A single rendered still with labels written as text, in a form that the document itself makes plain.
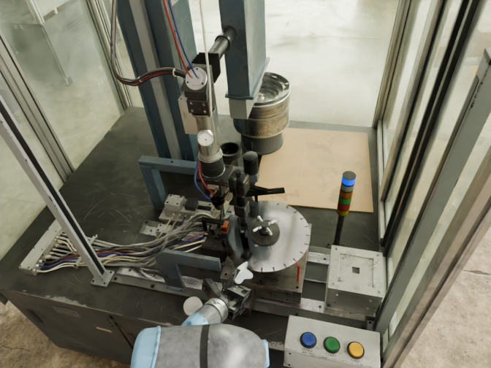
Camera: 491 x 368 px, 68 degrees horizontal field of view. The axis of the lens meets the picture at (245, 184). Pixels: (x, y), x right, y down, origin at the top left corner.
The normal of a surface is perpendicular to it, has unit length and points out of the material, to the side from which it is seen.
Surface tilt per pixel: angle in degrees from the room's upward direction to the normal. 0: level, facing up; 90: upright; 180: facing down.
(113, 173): 0
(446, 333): 0
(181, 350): 9
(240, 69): 90
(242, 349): 46
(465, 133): 90
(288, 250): 0
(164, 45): 90
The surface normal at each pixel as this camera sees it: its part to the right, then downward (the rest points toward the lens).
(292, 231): -0.06, -0.71
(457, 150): -0.24, 0.69
